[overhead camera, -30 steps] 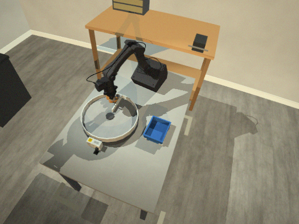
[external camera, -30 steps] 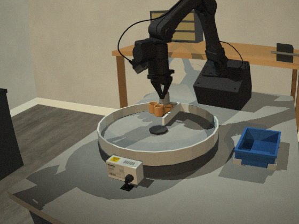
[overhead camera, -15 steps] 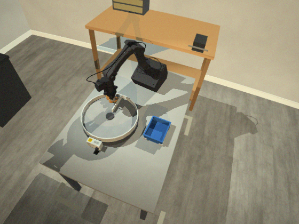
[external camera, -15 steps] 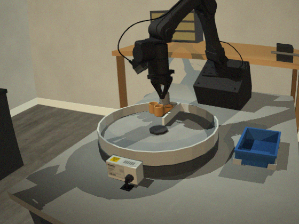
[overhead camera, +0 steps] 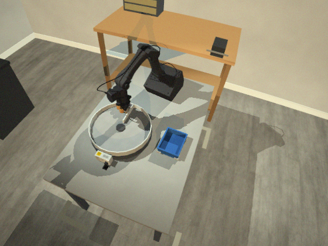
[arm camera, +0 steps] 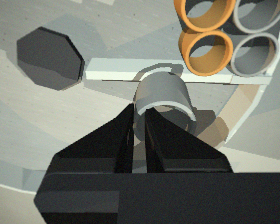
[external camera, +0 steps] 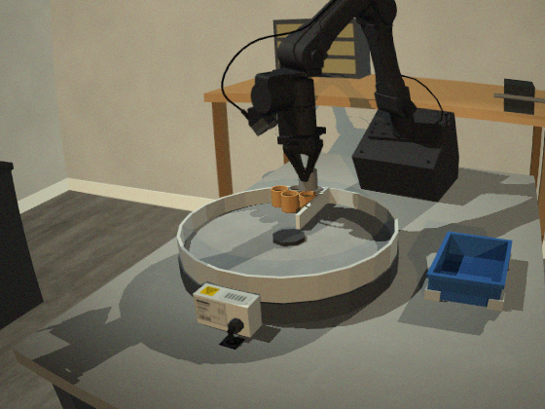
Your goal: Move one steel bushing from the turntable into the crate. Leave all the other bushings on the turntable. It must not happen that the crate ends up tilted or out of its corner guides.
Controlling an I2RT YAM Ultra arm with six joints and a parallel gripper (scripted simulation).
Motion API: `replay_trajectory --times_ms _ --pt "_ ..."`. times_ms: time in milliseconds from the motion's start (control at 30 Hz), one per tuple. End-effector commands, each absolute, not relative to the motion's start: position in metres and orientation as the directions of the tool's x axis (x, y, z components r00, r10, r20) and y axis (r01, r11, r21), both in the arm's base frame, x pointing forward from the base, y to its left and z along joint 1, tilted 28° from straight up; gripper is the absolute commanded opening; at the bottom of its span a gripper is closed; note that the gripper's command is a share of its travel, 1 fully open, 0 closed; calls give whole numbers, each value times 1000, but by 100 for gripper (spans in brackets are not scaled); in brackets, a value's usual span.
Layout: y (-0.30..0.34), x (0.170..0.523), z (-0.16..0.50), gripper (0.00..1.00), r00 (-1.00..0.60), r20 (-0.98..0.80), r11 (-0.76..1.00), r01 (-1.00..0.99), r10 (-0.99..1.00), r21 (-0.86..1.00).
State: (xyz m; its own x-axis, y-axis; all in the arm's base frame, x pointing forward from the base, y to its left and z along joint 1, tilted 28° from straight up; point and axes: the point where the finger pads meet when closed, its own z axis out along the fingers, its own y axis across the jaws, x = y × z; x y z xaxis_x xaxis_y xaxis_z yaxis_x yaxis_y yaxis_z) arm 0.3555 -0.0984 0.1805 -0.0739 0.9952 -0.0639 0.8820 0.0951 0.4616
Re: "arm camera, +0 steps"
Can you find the grey metal ring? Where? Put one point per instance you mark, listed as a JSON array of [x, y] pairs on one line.
[[263, 16], [163, 88], [258, 58]]

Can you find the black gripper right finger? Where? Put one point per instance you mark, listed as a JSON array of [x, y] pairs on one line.
[[178, 151]]

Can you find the orange hollow cylinder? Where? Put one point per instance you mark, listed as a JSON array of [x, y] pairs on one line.
[[213, 61], [218, 13]]

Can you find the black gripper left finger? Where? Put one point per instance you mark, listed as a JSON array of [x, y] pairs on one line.
[[101, 150]]

